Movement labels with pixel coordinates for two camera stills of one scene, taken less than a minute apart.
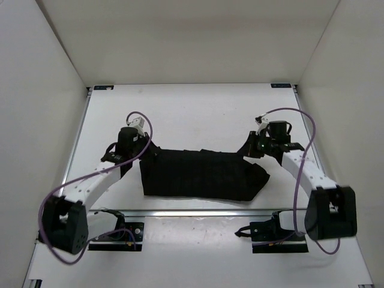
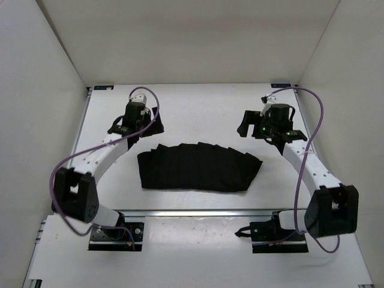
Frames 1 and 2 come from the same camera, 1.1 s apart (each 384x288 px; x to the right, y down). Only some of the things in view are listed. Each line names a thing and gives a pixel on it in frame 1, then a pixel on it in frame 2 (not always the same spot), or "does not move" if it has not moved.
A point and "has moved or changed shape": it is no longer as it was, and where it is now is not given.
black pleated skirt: (201, 174) has moved or changed shape
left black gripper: (145, 138) -> (156, 127)
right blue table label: (281, 85) does not move
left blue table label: (103, 87) does not move
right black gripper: (249, 150) -> (252, 118)
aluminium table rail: (192, 212) does not move
